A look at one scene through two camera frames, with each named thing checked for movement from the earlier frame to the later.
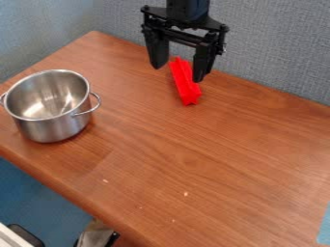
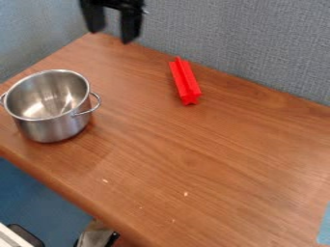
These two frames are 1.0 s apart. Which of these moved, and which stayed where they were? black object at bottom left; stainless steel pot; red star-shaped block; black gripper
Moved: black gripper
Stayed: black object at bottom left; red star-shaped block; stainless steel pot
